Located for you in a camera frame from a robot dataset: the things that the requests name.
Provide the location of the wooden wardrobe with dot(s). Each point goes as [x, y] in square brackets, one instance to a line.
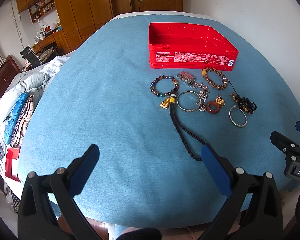
[81, 18]

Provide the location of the small silver bangle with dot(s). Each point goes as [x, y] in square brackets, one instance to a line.
[237, 117]

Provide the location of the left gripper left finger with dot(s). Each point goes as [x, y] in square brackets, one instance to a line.
[36, 219]

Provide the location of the red tin box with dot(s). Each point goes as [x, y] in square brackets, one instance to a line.
[189, 46]

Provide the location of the bed with piled bedding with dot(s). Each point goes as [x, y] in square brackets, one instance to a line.
[17, 106]

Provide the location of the gold pendant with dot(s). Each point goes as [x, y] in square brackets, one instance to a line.
[220, 101]

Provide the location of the red cardboard box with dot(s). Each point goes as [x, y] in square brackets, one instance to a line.
[11, 164]

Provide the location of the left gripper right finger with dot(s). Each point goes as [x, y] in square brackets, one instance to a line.
[252, 209]

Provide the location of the blue table cloth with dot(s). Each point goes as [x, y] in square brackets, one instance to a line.
[144, 176]

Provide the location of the black office chair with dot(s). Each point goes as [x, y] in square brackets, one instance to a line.
[34, 60]

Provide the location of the large silver bangle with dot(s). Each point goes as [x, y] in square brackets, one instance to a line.
[189, 101]

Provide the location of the wooden desk with shelves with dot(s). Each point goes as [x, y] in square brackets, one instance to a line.
[49, 30]

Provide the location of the silver metal wristwatch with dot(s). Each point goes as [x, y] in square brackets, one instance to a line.
[188, 79]

